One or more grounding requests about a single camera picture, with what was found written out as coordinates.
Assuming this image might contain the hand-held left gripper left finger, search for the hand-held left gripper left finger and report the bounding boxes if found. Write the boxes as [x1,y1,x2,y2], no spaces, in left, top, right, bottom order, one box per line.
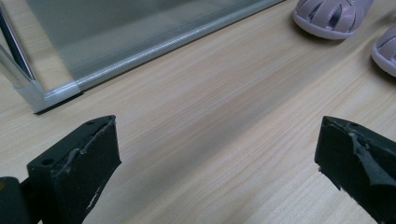
[27,115,121,224]

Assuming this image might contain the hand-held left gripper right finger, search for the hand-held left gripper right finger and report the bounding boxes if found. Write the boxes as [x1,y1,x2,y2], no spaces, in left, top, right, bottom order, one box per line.
[314,115,396,224]

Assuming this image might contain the grey metal shoe rack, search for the grey metal shoe rack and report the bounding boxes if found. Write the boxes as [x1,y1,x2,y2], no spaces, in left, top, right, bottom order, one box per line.
[0,0,286,116]

